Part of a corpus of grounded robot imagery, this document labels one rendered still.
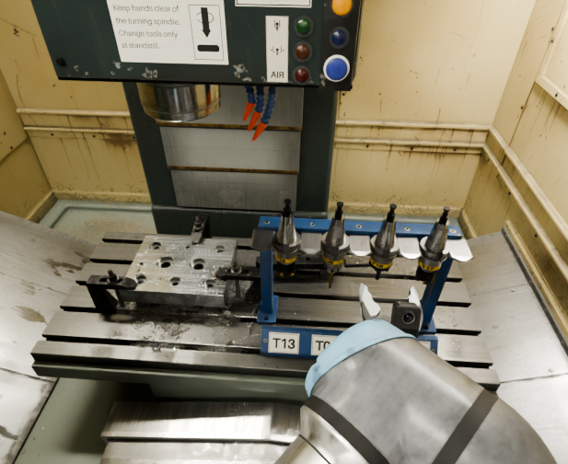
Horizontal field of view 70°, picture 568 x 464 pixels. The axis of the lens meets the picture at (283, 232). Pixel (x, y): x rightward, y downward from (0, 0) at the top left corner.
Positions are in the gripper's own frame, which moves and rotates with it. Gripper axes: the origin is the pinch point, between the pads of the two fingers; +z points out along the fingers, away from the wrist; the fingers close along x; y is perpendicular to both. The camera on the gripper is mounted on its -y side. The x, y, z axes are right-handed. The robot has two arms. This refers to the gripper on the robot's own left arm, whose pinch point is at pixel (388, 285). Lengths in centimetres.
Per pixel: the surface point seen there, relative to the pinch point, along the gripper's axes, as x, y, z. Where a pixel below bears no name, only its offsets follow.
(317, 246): -15.0, -2.1, 8.6
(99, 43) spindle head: -48, -47, 0
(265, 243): -26.6, -2.1, 8.6
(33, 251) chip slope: -122, 46, 47
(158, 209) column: -75, 35, 63
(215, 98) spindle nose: -37, -32, 18
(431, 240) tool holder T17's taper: 9.5, -5.2, 9.0
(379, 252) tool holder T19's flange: -1.3, -2.6, 7.2
